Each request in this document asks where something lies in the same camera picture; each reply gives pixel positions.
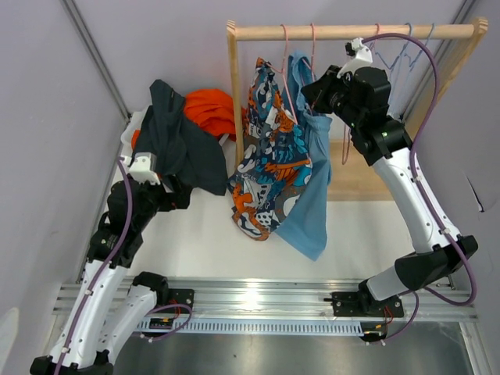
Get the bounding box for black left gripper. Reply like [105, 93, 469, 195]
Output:
[135, 172, 192, 230]

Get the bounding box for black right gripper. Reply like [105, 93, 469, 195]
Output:
[302, 65, 363, 129]

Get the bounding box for dark navy shorts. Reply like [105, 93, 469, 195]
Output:
[134, 79, 228, 196]

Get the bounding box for patterned colourful shorts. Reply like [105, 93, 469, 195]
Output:
[228, 58, 313, 241]

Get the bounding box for orange shorts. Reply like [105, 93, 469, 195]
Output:
[127, 80, 237, 151]

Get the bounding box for blue wire hanger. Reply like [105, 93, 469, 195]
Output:
[369, 22, 415, 118]
[405, 22, 437, 75]

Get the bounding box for light blue shorts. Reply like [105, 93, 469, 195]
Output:
[276, 51, 332, 261]

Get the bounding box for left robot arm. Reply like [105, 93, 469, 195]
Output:
[30, 175, 192, 374]

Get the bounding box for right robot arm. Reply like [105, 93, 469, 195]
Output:
[302, 65, 478, 316]

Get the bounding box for white plastic basket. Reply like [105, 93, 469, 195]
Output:
[121, 110, 234, 152]

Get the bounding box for wooden clothes rack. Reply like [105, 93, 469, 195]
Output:
[227, 17, 488, 202]

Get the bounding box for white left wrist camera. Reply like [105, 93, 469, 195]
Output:
[120, 152, 161, 185]

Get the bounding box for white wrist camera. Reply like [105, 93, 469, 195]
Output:
[120, 152, 161, 185]
[337, 37, 373, 78]

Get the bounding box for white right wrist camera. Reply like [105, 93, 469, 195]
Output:
[337, 37, 373, 78]

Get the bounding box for aluminium mounting rail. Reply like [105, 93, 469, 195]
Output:
[52, 277, 478, 323]

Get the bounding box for slotted cable duct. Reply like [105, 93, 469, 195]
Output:
[134, 317, 363, 337]

